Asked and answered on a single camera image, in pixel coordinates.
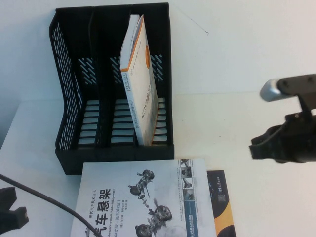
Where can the black right camera bracket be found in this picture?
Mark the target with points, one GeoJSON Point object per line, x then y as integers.
{"type": "Point", "coordinates": [296, 84]}

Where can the dark robot book orange blobs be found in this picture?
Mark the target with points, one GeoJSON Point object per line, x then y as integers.
{"type": "Point", "coordinates": [222, 209]}

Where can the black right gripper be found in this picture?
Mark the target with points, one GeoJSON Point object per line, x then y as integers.
{"type": "Point", "coordinates": [301, 143]}

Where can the white car suspension book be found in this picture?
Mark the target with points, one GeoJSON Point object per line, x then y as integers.
{"type": "Point", "coordinates": [118, 212]}

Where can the white orange paperback book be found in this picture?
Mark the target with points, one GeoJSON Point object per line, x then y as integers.
{"type": "Point", "coordinates": [142, 98]}

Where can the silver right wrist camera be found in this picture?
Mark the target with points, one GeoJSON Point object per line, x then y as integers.
{"type": "Point", "coordinates": [270, 90]}

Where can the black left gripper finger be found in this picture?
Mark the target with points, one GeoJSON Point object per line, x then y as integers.
{"type": "Point", "coordinates": [7, 198]}
{"type": "Point", "coordinates": [18, 222]}

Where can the black perforated book stand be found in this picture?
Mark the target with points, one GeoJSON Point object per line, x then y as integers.
{"type": "Point", "coordinates": [71, 29]}

